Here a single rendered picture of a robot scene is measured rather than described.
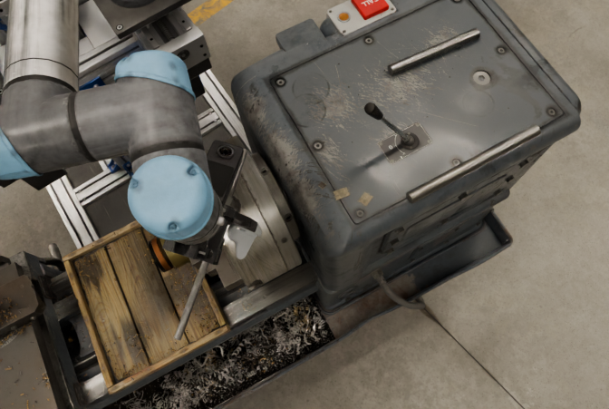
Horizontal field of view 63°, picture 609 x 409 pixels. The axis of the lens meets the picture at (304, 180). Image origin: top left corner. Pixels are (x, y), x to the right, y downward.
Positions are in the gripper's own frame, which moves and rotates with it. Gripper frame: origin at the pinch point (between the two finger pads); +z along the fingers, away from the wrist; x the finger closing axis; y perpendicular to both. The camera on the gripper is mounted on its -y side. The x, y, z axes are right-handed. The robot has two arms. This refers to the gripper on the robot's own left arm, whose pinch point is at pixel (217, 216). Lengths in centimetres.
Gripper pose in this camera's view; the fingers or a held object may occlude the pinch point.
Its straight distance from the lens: 82.0
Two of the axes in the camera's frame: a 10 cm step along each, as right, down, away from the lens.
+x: 9.5, 3.0, 0.0
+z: -0.6, 1.9, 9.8
